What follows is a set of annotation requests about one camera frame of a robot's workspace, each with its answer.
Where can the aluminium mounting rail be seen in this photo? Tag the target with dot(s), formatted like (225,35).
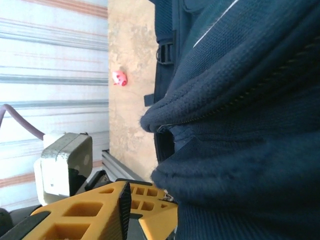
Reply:
(112,160)

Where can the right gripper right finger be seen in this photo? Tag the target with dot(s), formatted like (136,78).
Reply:
(157,220)

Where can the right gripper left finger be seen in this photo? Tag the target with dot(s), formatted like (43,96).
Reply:
(110,220)

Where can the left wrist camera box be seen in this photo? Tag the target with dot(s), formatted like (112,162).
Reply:
(55,170)

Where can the small pink toy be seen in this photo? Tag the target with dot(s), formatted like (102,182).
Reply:
(119,78)

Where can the navy blue backpack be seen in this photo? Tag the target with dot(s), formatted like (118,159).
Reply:
(237,125)

